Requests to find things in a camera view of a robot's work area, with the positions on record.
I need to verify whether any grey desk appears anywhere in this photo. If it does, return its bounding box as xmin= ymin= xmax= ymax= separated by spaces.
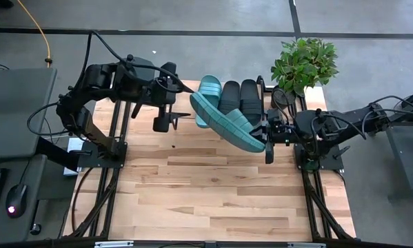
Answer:
xmin=0 ymin=68 xmax=58 ymax=244

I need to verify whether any black plant pot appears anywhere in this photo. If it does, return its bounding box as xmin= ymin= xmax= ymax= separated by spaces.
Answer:
xmin=270 ymin=85 xmax=297 ymax=112

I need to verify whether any black rubber slide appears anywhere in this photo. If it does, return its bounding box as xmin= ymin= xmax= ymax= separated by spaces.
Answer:
xmin=218 ymin=80 xmax=242 ymax=116
xmin=239 ymin=79 xmax=263 ymax=127

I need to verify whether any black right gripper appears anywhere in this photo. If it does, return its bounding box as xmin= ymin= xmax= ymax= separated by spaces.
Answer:
xmin=252 ymin=109 xmax=297 ymax=165

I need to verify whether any teal rubber slide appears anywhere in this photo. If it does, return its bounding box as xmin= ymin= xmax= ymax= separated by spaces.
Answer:
xmin=194 ymin=74 xmax=223 ymax=129
xmin=189 ymin=91 xmax=266 ymax=154

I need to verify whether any yellow cable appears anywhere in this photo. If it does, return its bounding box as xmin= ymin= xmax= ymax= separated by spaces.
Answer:
xmin=16 ymin=0 xmax=53 ymax=68

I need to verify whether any black aluminium table frame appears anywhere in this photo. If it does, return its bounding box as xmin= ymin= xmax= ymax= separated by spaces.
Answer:
xmin=63 ymin=84 xmax=358 ymax=248

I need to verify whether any black computer mouse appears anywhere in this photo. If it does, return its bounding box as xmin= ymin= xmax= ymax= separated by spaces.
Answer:
xmin=5 ymin=183 xmax=29 ymax=219

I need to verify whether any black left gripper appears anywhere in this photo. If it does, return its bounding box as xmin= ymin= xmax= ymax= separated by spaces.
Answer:
xmin=150 ymin=61 xmax=196 ymax=134

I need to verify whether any white box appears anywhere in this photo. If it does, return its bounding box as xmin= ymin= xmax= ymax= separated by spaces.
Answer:
xmin=63 ymin=137 xmax=85 ymax=177

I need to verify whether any black-framed wooden shoe shelf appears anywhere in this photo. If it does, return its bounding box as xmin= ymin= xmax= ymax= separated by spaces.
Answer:
xmin=178 ymin=74 xmax=267 ymax=135

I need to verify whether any green leafy plant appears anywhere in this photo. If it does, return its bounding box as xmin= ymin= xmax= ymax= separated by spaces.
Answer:
xmin=270 ymin=37 xmax=340 ymax=99

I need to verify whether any silver metal bracket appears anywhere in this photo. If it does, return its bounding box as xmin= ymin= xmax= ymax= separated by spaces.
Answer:
xmin=288 ymin=242 xmax=326 ymax=248
xmin=94 ymin=240 xmax=135 ymax=248

